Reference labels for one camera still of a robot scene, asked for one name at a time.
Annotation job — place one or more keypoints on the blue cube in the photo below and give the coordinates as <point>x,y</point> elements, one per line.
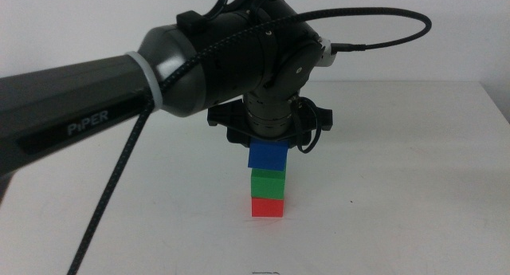
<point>268,155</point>

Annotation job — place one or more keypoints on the green cube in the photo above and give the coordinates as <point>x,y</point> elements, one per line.
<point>268,184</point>

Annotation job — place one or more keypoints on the red cube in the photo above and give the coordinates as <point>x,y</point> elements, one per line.
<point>267,208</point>

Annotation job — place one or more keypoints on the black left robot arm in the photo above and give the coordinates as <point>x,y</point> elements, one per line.
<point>79,95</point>

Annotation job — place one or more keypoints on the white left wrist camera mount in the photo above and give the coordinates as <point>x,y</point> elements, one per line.
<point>327,53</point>

